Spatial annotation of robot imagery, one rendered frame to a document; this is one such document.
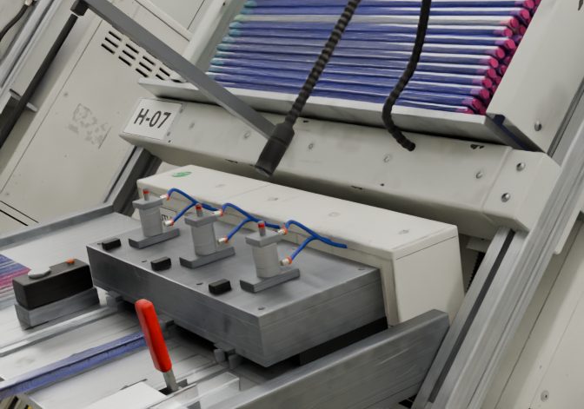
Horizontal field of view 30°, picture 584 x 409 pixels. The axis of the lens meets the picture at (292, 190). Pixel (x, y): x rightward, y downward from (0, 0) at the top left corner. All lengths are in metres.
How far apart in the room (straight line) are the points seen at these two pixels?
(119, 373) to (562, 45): 0.50
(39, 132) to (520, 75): 1.48
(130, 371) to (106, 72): 1.43
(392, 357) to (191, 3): 3.57
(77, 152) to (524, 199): 1.52
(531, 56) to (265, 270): 0.31
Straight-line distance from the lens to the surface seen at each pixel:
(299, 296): 0.94
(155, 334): 0.86
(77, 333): 1.13
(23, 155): 2.32
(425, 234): 1.00
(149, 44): 1.15
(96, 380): 1.01
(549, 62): 1.02
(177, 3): 4.42
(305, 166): 1.21
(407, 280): 0.98
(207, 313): 0.99
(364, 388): 0.95
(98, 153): 2.39
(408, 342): 0.97
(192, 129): 1.44
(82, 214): 1.53
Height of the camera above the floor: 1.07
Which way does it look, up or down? 11 degrees up
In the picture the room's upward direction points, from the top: 28 degrees clockwise
